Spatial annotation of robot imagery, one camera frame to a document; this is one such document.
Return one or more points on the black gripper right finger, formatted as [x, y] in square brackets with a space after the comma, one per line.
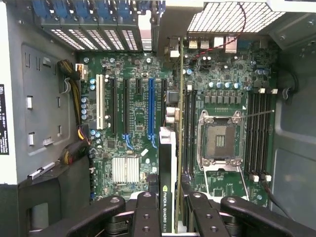
[207, 222]

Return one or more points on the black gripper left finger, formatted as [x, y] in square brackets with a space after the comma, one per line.
[148, 217]

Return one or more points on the silver chipset heatsink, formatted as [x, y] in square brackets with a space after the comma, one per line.
[126, 170]

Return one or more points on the metal socket cover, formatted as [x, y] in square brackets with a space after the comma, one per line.
[243, 184]

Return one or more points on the CPU socket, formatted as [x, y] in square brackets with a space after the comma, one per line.
[221, 140]

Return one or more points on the black RAM slot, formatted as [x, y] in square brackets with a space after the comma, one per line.
[187, 128]
[250, 133]
[256, 133]
[193, 128]
[263, 133]
[269, 133]

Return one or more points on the black plastic shroud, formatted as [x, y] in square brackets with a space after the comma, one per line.
[49, 197]

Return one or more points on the blue expansion slot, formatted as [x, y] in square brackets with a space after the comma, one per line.
[151, 106]

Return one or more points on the black grey PC case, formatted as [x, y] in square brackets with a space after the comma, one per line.
[296, 148]

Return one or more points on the thin locking lever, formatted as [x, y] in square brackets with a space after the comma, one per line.
[259, 114]

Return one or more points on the white expansion slot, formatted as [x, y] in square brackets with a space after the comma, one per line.
[99, 101]

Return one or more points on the short black expansion slot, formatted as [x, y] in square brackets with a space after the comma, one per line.
[138, 86]

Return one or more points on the green motherboard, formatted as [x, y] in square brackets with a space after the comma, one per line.
[222, 74]

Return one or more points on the white power connector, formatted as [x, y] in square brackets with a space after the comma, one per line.
[80, 71]

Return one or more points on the silver expansion slot cover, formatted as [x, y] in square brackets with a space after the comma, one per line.
[84, 39]
[130, 39]
[67, 39]
[114, 39]
[98, 39]

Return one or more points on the blue card retention bar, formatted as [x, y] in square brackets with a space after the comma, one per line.
[81, 10]

